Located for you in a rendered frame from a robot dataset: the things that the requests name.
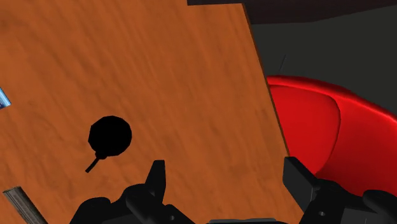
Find black round object with stem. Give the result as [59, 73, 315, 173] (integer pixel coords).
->
[85, 115, 133, 174]

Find grey flat bar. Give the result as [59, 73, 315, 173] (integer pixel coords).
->
[2, 186, 49, 224]

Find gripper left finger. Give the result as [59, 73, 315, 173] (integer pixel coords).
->
[69, 160, 195, 224]

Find red chair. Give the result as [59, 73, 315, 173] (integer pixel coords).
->
[266, 75, 397, 197]

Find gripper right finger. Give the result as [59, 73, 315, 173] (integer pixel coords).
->
[282, 156, 397, 224]

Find blue object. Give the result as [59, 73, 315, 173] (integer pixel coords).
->
[0, 87, 12, 109]

